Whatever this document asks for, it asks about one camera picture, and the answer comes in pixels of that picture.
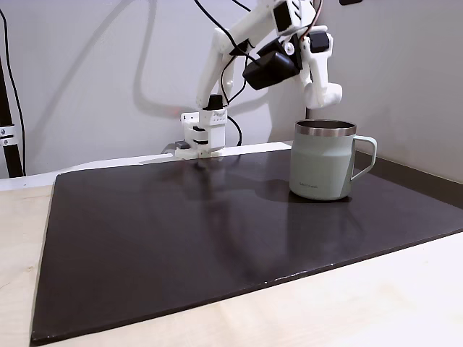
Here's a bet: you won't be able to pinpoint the pale green metal mug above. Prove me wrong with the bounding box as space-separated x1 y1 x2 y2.
288 119 378 202

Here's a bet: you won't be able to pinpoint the grey table clamp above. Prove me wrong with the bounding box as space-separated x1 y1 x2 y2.
161 140 190 156

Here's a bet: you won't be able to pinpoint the black table mat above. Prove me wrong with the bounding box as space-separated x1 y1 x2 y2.
30 149 463 345

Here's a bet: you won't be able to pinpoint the black stand pole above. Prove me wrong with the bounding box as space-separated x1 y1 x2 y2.
0 53 25 179

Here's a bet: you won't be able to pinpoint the black camera box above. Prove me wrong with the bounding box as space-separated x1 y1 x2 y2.
242 38 303 91

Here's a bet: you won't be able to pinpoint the black base cables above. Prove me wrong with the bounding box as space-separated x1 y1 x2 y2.
226 116 243 147

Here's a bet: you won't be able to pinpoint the black camera cable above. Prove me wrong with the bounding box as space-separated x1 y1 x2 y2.
193 0 262 70

